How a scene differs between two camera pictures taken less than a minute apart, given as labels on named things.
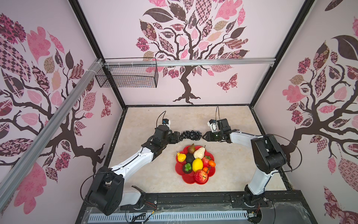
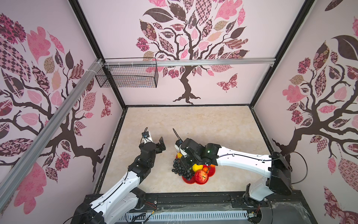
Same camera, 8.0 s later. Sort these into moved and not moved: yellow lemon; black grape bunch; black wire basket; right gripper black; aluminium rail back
Moved: right gripper black; black grape bunch
Not moved: black wire basket; aluminium rail back; yellow lemon
